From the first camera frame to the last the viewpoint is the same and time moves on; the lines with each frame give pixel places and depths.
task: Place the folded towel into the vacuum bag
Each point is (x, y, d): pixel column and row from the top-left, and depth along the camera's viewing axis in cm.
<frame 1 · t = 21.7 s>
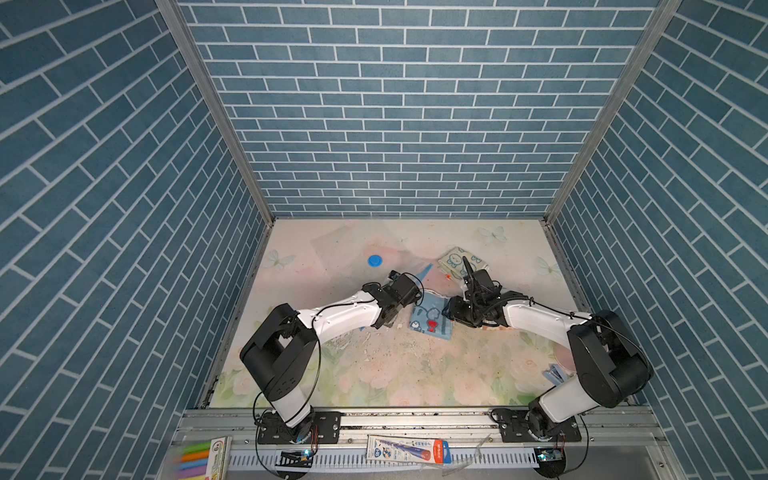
left hand: (384, 311, 89), fingers closed
right hand: (448, 314, 91), fingers open
clear vacuum bag blue zip: (354, 254, 114), on the table
blue cartoon folded towel: (427, 314, 93), point 3 cm above the table

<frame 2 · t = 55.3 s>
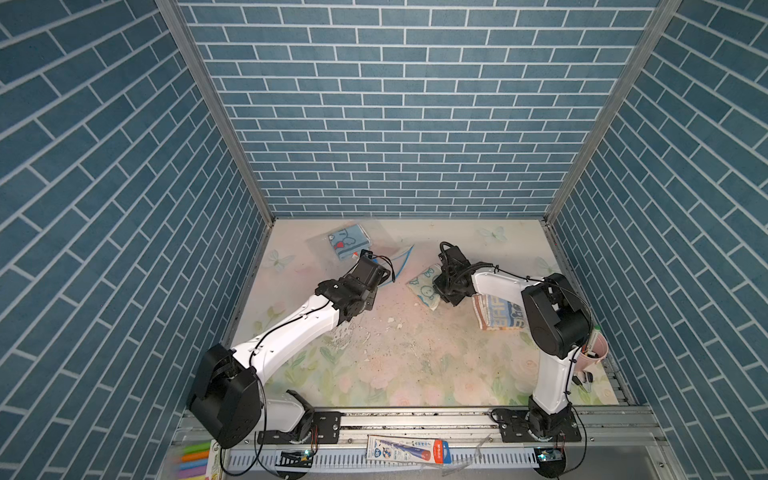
left hand: (366, 289, 84), fingers closed
right hand: (435, 290, 99), fingers closed
blue cartoon folded towel: (349, 242, 113), point 2 cm above the table
the other named things where they were.

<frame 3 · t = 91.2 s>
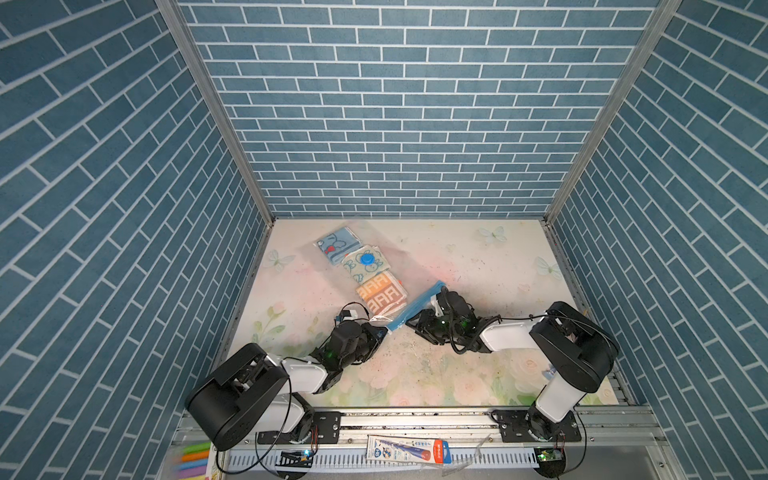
left hand: (397, 333, 85), fingers closed
right hand: (409, 327, 88), fingers open
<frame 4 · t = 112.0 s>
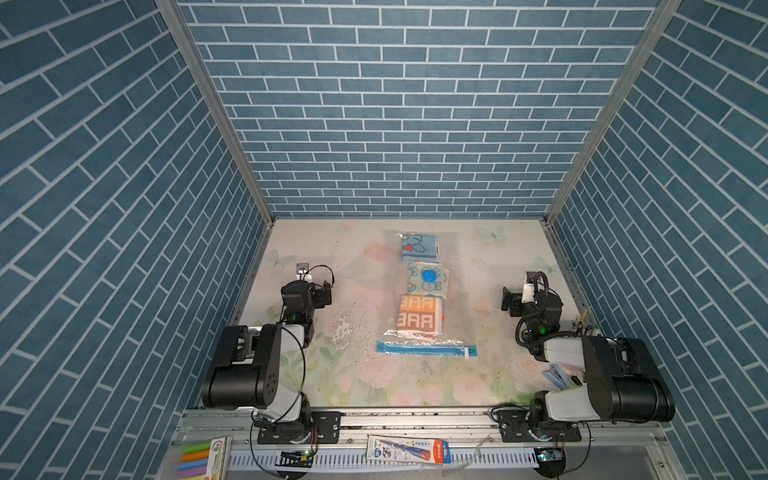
left hand: (316, 281, 94), fingers open
right hand: (525, 289, 93), fingers open
blue cartoon folded towel: (420, 248, 110), point 3 cm above the table
